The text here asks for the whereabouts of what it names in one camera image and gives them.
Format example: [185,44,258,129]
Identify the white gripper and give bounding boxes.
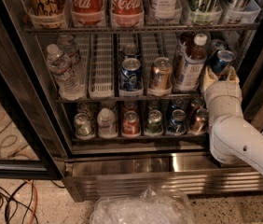
[202,66,243,122]

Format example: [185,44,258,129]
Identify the red bull can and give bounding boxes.
[210,49,235,79]
[206,39,227,57]

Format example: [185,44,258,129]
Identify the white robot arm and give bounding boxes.
[200,66,263,175]

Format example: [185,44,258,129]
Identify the copper can bottom shelf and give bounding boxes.
[188,108,209,135]

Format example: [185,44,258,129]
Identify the gold can middle shelf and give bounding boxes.
[148,57,173,91]

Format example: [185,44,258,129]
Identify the blue can bottom shelf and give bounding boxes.
[167,109,187,135]

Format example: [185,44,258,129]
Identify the green can bottom shelf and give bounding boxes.
[145,109,163,135]

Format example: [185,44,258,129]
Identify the blue pepsi can front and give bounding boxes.
[120,58,142,91]

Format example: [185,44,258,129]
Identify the dark can behind pepsi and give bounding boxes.
[120,44,141,59]

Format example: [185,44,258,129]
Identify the red coke can bottom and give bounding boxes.
[122,111,140,135]

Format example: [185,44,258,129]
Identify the right coca cola can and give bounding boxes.
[112,0,143,27]

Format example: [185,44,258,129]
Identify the coca cola can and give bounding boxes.
[72,0,104,25]
[112,0,143,27]

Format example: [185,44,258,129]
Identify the stainless steel fridge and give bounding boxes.
[0,0,263,203]

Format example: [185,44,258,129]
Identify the silver green can bottom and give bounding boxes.
[74,113,93,138]

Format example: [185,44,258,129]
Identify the left coca cola can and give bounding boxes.
[72,0,104,25]

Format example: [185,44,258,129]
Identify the left glass fridge door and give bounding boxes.
[0,0,66,180]

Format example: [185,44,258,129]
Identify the iced tea bottle white cap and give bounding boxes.
[173,33,207,91]

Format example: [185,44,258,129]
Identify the small water bottle bottom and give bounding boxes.
[97,108,117,138]

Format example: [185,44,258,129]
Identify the clear plastic bag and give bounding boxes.
[90,186,195,224]

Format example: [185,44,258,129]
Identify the front clear water bottle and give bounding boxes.
[47,44,83,101]

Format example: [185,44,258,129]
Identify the clear water bottle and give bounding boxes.
[57,35,82,77]
[47,44,83,101]

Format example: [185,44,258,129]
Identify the rear clear water bottle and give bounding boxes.
[57,35,82,77]

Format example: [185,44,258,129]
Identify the orange cable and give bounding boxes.
[5,147,39,224]

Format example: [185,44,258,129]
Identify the black cables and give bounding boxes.
[0,121,39,224]

